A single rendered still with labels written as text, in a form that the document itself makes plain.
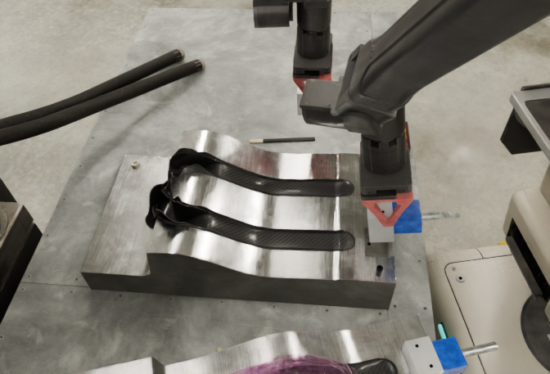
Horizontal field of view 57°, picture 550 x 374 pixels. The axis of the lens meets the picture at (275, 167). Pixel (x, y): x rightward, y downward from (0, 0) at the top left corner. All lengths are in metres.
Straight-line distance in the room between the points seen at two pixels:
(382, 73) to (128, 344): 0.60
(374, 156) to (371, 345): 0.28
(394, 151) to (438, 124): 1.69
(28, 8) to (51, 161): 1.34
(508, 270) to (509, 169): 0.73
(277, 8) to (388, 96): 0.37
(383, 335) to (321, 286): 0.11
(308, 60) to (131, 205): 0.40
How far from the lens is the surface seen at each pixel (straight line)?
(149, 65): 1.26
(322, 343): 0.76
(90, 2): 3.38
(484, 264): 1.59
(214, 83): 1.25
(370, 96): 0.52
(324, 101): 0.63
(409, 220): 0.75
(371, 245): 0.85
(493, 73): 2.71
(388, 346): 0.79
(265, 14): 0.84
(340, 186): 0.89
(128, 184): 0.98
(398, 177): 0.68
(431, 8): 0.39
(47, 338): 0.93
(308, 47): 0.88
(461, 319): 1.49
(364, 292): 0.82
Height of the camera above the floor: 1.57
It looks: 49 degrees down
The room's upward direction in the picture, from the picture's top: 3 degrees counter-clockwise
